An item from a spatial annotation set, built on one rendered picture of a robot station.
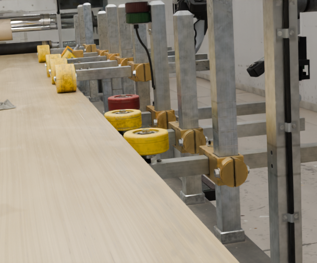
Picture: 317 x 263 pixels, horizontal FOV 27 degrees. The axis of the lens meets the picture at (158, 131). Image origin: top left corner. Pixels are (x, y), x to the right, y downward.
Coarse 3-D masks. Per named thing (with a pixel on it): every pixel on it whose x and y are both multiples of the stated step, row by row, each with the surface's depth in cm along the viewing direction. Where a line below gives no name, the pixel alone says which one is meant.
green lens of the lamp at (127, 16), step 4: (128, 16) 157; (132, 16) 156; (136, 16) 156; (140, 16) 156; (144, 16) 157; (148, 16) 158; (128, 20) 157; (132, 20) 157; (136, 20) 156; (140, 20) 156; (144, 20) 157; (148, 20) 158
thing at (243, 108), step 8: (240, 104) 171; (248, 104) 172; (256, 104) 172; (264, 104) 173; (144, 112) 168; (176, 112) 168; (200, 112) 169; (208, 112) 170; (240, 112) 172; (248, 112) 172; (256, 112) 173; (264, 112) 173; (144, 120) 166
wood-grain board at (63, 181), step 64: (0, 64) 311; (0, 128) 133; (64, 128) 129; (0, 192) 85; (64, 192) 83; (128, 192) 81; (0, 256) 62; (64, 256) 61; (128, 256) 60; (192, 256) 59
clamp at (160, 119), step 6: (150, 108) 168; (156, 114) 162; (162, 114) 160; (168, 114) 160; (174, 114) 163; (156, 120) 161; (162, 120) 160; (168, 120) 161; (174, 120) 161; (150, 126) 170; (156, 126) 162; (162, 126) 161
